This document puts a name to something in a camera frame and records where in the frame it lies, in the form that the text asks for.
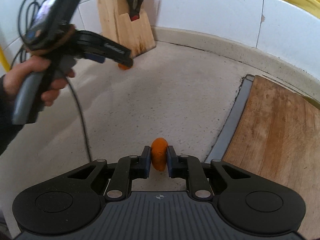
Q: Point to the wooden knife block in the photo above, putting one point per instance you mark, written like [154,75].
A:
[117,25]

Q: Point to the orange carrot piece by block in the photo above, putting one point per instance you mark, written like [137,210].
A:
[123,67]

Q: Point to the wooden cutting board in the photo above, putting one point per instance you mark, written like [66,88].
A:
[278,138]

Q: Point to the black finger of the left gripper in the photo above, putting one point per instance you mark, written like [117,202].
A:
[90,42]
[94,57]

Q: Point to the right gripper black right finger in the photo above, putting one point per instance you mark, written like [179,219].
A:
[190,169]

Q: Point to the person's left hand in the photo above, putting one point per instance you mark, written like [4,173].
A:
[25,79]

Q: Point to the yellow vertical pipe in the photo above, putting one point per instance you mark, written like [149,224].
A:
[4,61]

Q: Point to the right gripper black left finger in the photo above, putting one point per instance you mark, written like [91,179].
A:
[124,172]

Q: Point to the orange carrot chunk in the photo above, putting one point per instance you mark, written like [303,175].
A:
[159,154]

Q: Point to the phone mounted on gripper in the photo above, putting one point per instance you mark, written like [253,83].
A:
[50,21]

